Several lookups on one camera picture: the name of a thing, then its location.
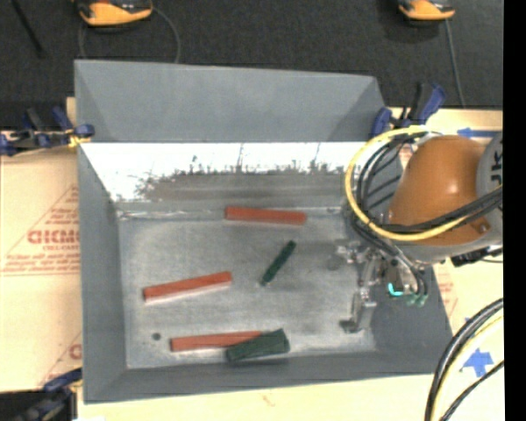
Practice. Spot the black cylinder on white bracket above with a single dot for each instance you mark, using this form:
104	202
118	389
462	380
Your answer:
467	258

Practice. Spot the dark green flat block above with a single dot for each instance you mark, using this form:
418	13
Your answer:
258	346
278	262

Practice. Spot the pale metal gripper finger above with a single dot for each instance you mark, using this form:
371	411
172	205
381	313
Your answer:
362	307
351	256

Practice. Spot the red-brown flat block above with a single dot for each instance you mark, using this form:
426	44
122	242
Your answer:
210	341
186	286
265	215

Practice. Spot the grey metal bin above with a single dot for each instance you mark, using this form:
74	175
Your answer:
201	257

